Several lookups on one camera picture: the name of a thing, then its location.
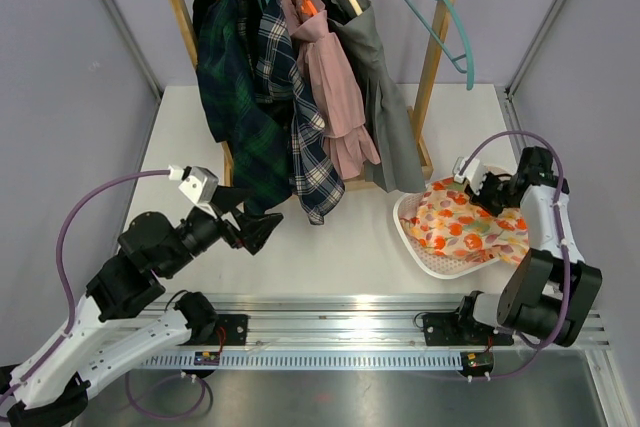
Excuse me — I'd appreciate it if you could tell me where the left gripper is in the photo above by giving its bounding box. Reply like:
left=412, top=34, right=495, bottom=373
left=160, top=186, right=284, bottom=278

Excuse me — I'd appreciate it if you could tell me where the floral orange skirt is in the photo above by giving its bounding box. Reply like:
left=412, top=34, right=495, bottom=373
left=399, top=175, right=531, bottom=268

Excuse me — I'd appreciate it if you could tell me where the grey skirt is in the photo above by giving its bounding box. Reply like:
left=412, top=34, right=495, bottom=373
left=322, top=0, right=425, bottom=193

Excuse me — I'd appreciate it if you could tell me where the teal plastic hanger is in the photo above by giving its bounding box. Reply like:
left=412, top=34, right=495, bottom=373
left=378, top=0, right=475, bottom=92

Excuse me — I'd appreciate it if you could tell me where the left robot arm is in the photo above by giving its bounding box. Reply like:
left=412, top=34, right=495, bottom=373
left=1, top=177, right=284, bottom=426

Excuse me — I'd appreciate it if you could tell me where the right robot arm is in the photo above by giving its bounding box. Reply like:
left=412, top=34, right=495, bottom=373
left=452, top=147, right=602, bottom=348

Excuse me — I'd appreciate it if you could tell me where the pink pleated skirt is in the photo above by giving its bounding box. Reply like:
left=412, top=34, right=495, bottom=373
left=280, top=0, right=381, bottom=180

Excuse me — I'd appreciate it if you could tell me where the green navy plaid garment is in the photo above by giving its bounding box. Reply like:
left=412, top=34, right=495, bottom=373
left=193, top=0, right=292, bottom=214

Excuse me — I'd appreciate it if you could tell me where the white perforated plastic basket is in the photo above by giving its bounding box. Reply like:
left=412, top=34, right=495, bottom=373
left=392, top=162, right=531, bottom=280

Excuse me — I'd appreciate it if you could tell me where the navy white plaid garment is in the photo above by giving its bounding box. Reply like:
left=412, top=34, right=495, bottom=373
left=236, top=0, right=345, bottom=225

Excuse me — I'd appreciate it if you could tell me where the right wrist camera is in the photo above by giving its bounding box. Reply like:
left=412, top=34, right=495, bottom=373
left=452, top=157, right=489, bottom=194

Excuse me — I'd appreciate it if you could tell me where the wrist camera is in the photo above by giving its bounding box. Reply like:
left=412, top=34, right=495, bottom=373
left=452, top=157, right=489, bottom=194
left=168, top=165, right=219, bottom=208

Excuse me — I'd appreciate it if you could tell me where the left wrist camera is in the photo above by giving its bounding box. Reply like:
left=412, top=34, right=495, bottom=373
left=168, top=165, right=219, bottom=208

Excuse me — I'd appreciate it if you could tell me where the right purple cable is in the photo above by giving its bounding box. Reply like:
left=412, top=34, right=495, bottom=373
left=458, top=129, right=574, bottom=381

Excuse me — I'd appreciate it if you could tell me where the purple cable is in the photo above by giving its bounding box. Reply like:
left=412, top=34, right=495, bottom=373
left=458, top=129, right=574, bottom=381
left=118, top=352, right=216, bottom=421
left=0, top=168, right=174, bottom=408

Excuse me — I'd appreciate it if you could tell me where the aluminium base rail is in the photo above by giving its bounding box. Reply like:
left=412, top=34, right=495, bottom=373
left=124, top=292, right=611, bottom=373

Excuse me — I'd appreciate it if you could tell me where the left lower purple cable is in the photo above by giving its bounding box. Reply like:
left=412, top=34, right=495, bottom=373
left=118, top=352, right=216, bottom=421

